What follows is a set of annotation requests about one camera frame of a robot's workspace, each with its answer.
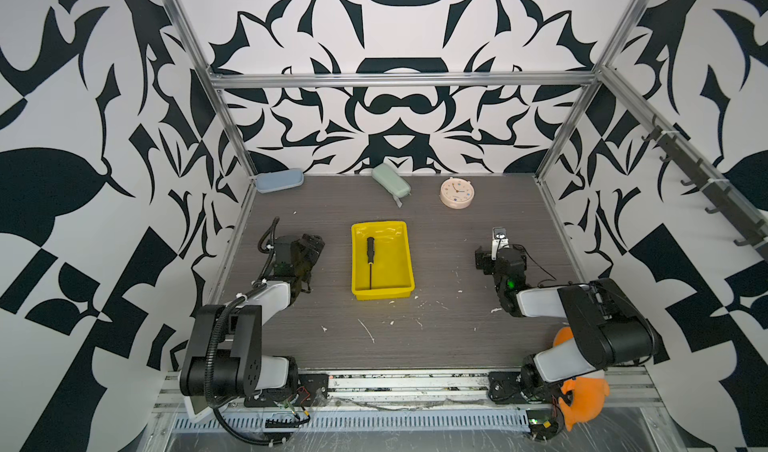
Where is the black handle screwdriver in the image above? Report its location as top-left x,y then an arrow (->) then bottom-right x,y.
366,237 -> 375,290

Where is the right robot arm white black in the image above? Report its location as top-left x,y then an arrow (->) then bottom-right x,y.
474,247 -> 660,404

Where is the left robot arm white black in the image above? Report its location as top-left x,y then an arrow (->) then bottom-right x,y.
179,234 -> 325,408

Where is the yellow plastic bin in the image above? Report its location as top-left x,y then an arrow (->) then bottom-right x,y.
351,221 -> 415,301

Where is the pink round alarm clock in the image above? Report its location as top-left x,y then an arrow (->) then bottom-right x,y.
439,177 -> 475,210

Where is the orange shark plush toy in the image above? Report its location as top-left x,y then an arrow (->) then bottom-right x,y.
550,327 -> 610,431

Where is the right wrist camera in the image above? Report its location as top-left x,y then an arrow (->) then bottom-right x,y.
491,227 -> 509,261

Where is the black corrugated cable hose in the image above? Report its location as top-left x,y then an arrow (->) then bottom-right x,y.
203,298 -> 289,447

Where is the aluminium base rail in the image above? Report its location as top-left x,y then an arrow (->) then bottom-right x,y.
152,367 -> 661,414

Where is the white cable duct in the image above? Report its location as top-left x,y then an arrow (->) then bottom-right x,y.
170,408 -> 532,434

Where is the black wall hook rack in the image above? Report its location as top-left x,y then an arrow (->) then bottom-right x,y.
643,114 -> 767,262

